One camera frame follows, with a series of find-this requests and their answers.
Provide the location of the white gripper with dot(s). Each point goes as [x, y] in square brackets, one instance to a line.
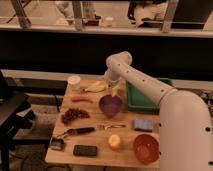
[117, 89]

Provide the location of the yellow banana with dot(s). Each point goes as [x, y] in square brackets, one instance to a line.
[97, 86]

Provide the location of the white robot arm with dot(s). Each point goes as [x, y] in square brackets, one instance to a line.
[185, 131]

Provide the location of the green plastic tray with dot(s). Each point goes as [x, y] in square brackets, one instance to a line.
[138, 102]

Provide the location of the purple bowl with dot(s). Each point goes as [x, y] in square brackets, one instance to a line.
[110, 105]

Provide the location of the silver fork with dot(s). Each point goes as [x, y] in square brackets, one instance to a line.
[106, 127]

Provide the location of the white plastic cup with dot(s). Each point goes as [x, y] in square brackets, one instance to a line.
[74, 82]

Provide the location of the blue sponge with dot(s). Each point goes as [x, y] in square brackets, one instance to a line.
[143, 125]

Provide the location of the yellow apple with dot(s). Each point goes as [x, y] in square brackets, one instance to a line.
[114, 141]

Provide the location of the bunch of dark grapes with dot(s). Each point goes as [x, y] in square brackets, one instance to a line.
[72, 114]

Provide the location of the red bowl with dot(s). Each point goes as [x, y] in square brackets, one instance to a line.
[146, 148]

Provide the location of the black rectangular case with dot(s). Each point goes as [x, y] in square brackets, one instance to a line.
[84, 150]

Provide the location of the small black metal box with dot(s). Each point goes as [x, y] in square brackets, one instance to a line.
[57, 144]

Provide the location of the black chair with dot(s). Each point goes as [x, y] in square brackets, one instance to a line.
[10, 122]

